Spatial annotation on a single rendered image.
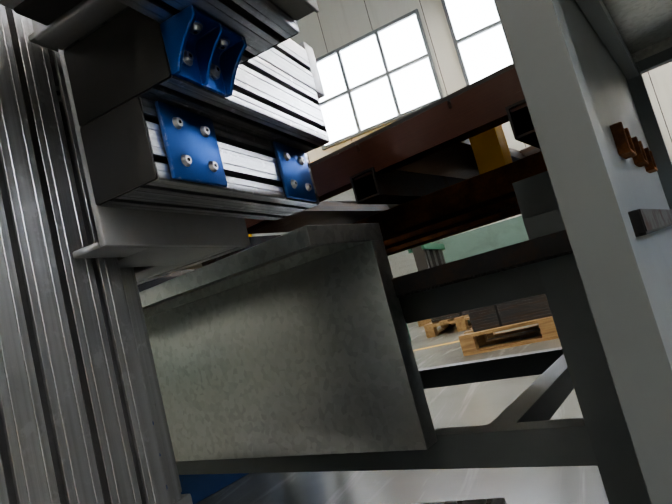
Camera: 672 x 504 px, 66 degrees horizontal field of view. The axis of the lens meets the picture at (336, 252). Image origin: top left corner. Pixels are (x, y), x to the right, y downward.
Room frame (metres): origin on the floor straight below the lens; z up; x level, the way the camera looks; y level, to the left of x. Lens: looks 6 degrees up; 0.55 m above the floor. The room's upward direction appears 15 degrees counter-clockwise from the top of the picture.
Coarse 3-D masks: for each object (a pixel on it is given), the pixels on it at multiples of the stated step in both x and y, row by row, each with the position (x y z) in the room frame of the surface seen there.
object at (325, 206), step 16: (512, 64) 0.76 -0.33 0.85; (480, 80) 0.80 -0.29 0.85; (448, 96) 0.83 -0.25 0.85; (416, 112) 0.86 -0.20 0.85; (384, 128) 0.90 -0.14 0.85; (352, 144) 0.95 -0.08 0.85; (464, 144) 1.05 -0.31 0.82; (320, 160) 0.99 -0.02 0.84; (432, 160) 1.11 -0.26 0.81; (448, 160) 1.15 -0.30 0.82; (464, 160) 1.19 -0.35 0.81; (512, 160) 1.34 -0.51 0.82; (448, 176) 1.33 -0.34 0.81; (464, 176) 1.39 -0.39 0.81; (320, 208) 1.35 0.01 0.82; (336, 208) 1.41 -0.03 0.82; (352, 208) 1.47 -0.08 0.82; (368, 208) 1.54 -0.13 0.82; (384, 208) 1.62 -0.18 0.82; (272, 224) 1.36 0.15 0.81; (288, 224) 1.42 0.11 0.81; (304, 224) 1.49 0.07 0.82; (320, 224) 1.56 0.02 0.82; (176, 272) 1.89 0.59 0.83
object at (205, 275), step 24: (288, 240) 0.75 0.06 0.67; (312, 240) 0.73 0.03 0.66; (336, 240) 0.78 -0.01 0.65; (360, 240) 0.83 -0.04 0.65; (216, 264) 0.85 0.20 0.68; (240, 264) 0.82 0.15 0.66; (264, 264) 1.04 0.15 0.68; (288, 264) 1.02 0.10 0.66; (168, 288) 0.93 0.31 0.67; (192, 288) 0.89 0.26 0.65; (216, 288) 1.15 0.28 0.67; (144, 312) 1.32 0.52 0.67
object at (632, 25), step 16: (608, 0) 1.07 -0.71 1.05; (624, 0) 1.09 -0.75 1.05; (640, 0) 1.11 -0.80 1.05; (656, 0) 1.13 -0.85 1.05; (624, 16) 1.17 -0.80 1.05; (640, 16) 1.19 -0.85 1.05; (656, 16) 1.22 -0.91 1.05; (624, 32) 1.27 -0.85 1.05; (640, 32) 1.30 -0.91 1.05; (656, 32) 1.32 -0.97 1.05; (640, 48) 1.41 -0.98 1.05; (656, 48) 1.40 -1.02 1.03
